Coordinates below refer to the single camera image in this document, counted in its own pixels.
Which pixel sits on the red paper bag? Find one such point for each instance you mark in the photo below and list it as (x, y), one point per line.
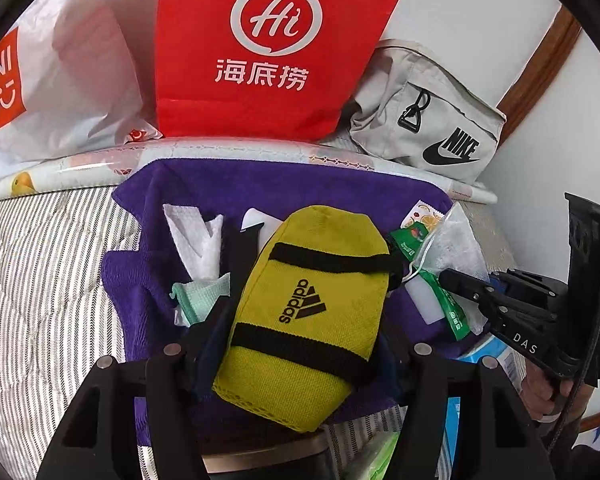
(190, 85)

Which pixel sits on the rolled fruit print mat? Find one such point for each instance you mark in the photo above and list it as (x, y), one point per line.
(205, 150)

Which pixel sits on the light green wipes pack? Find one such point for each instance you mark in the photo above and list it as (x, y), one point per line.
(380, 455)

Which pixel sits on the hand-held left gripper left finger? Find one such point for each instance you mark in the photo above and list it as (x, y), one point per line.
(207, 355)

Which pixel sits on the mint green cloth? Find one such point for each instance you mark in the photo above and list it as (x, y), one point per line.
(200, 295)

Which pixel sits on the purple towel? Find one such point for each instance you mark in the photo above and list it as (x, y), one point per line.
(280, 180)

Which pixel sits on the blue tissue pack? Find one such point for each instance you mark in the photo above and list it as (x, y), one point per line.
(477, 356)

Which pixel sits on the white plastic shopping bag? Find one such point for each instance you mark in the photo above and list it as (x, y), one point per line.
(80, 70)

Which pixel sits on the wooden frame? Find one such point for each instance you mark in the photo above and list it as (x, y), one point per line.
(545, 60)

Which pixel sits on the white sponge block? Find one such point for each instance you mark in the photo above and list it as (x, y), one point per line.
(425, 302)
(254, 222)

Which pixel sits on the clear packet with green label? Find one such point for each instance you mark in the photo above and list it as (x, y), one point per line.
(455, 245)

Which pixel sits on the green snack packet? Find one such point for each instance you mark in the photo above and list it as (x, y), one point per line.
(451, 311)

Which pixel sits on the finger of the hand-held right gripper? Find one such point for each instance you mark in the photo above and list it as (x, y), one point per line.
(530, 290)
(470, 290)

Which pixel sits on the white cloth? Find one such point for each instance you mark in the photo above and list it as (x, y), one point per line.
(195, 245)

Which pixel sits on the person's right hand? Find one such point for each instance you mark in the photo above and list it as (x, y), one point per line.
(535, 390)

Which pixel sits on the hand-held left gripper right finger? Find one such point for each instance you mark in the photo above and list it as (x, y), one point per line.
(390, 365)

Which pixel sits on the grey fabric bag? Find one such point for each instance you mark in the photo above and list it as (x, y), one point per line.
(380, 125)

